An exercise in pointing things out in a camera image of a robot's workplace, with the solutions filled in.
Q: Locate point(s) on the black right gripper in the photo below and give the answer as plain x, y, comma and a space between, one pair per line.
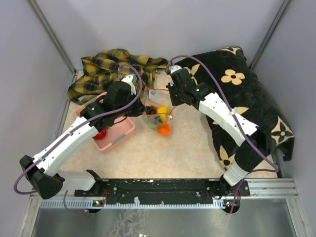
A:
174, 102

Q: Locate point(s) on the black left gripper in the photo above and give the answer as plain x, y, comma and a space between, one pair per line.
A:
138, 110

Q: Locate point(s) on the yellow toy fruit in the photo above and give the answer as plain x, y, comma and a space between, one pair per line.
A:
163, 110

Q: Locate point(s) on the clear orange-zipper zip bag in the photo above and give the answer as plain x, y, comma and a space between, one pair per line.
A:
158, 98

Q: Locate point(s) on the pink plastic basket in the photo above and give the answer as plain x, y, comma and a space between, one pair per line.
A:
115, 135

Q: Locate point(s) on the dark toy grapes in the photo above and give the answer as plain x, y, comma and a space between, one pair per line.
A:
151, 110

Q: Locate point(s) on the red toy fruit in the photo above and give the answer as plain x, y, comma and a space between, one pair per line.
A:
101, 135

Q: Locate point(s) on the green toy fruit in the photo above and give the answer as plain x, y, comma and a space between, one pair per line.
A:
154, 121

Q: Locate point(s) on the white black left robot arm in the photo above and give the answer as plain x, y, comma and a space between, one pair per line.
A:
43, 169

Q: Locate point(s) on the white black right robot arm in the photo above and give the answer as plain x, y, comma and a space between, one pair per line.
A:
239, 128

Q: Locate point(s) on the yellow plaid shirt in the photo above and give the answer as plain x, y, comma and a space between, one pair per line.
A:
101, 70

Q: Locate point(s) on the black floral pillow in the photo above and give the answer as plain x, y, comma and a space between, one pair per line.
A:
244, 92

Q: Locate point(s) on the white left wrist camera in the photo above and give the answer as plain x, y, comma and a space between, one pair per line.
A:
130, 79

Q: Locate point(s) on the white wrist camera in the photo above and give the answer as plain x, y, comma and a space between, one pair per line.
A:
173, 69
130, 79

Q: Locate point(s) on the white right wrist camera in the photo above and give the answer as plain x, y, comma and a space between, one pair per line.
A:
173, 69

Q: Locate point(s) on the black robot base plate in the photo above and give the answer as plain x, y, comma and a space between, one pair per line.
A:
158, 191

